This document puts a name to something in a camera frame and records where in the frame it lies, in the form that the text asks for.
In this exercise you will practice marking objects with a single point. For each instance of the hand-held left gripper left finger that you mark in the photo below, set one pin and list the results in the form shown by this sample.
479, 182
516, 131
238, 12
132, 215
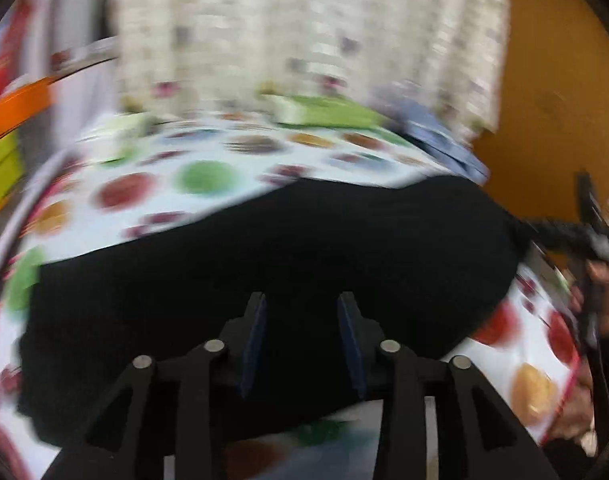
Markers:
253, 345

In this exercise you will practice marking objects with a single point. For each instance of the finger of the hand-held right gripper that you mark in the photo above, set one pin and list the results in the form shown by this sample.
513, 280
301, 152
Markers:
554, 235

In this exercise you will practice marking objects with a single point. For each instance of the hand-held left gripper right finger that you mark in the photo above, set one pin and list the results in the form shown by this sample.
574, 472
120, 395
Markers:
349, 345

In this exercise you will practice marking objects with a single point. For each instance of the black pants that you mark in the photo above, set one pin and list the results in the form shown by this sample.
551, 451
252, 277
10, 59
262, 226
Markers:
284, 240

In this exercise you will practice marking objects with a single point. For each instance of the blue striped cloth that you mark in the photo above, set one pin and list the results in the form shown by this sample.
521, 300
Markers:
444, 140

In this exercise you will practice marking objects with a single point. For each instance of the wooden wardrobe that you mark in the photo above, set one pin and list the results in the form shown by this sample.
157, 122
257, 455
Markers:
554, 60

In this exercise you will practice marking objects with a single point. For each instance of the flat green box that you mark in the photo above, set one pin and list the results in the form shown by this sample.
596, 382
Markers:
324, 110

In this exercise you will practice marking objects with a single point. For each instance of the white green tissue pack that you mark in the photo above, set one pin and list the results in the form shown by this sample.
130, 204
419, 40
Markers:
119, 130

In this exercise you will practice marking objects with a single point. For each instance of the striped heart print curtain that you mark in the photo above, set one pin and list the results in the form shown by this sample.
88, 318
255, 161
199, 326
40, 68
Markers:
294, 25

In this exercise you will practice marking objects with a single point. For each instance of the orange box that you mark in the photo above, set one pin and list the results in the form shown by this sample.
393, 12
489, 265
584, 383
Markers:
14, 110

